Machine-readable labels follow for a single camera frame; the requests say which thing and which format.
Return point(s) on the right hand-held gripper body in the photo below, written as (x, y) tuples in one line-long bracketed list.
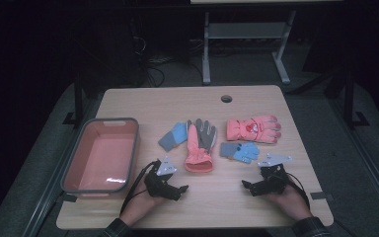
[(273, 179)]

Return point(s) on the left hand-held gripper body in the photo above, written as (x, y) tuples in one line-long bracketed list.
[(158, 186)]

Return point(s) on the blue knit glove grey cuff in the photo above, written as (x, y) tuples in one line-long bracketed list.
[(175, 134), (243, 153)]

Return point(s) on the pink ski glove grey palm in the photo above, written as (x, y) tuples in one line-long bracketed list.
[(197, 159)]

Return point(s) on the pink plastic basin grey rim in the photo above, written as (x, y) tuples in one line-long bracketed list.
[(102, 158)]

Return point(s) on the person's left hand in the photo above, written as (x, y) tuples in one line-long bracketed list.
[(141, 205)]

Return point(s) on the person's right hand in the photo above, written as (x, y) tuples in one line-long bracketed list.
[(291, 202)]

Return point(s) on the grey tape strip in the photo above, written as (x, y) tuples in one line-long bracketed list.
[(69, 197), (321, 196)]

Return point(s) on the pink ski glove red print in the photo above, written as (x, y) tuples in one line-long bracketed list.
[(243, 130)]

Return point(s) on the grey metal stand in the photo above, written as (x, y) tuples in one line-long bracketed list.
[(246, 31)]

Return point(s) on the aluminium frame rail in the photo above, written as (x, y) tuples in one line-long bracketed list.
[(368, 164), (56, 177)]

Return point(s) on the black metal post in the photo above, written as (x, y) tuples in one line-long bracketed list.
[(78, 102)]

